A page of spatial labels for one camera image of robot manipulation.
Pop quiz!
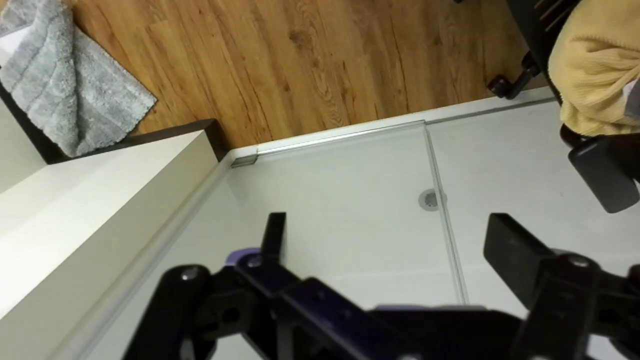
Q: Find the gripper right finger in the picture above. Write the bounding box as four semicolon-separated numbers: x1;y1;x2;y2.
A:
483;213;640;360

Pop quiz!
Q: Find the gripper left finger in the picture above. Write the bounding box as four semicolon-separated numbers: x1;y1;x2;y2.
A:
122;212;416;360

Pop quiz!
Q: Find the glass shower door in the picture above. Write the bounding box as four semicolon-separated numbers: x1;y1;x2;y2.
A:
100;120;470;360

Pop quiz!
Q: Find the round shower drain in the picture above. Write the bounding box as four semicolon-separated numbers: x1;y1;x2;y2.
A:
418;188;448;213

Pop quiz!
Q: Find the black office chair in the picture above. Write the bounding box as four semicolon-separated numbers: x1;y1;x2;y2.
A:
487;0;640;215

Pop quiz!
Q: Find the yellow cloth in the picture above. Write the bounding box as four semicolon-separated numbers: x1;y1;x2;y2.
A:
548;0;640;137

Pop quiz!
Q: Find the grey bath mat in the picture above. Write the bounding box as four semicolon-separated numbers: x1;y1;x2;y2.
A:
0;0;158;158

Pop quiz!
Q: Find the glass shower enclosure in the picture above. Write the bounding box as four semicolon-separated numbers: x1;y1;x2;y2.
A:
50;87;640;360

